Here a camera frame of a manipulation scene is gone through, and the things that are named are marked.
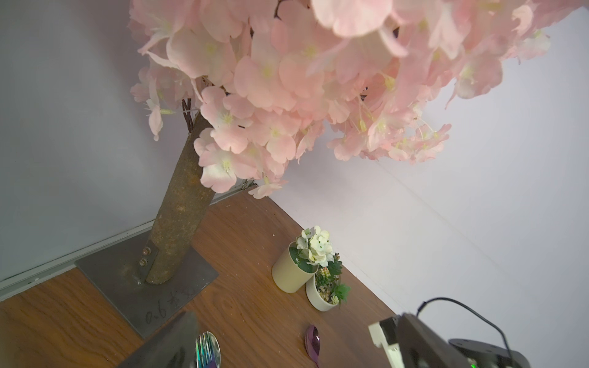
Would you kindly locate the white flowers in beige pot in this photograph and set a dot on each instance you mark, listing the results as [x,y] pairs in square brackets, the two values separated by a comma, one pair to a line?
[311,251]

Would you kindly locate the grey metal tree base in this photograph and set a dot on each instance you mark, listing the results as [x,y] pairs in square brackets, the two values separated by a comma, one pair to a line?
[120,271]

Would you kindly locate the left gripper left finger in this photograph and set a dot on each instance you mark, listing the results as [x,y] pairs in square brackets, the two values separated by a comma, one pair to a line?
[172,346]

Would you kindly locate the purple spoon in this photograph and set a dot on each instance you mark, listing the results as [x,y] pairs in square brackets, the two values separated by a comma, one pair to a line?
[312,344]

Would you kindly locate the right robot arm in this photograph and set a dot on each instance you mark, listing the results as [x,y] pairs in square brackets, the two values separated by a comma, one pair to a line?
[481,354]

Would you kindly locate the rainbow iridescent fork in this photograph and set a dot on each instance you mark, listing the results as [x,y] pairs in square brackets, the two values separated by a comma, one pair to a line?
[208,352]

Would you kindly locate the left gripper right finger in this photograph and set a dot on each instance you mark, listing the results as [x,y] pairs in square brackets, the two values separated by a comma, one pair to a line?
[420,346]

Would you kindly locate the green succulent in white pot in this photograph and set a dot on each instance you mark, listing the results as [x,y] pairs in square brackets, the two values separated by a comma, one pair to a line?
[326,289]

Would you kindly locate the pink cherry blossom tree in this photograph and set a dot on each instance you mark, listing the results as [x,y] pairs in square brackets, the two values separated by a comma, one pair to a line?
[258,81]

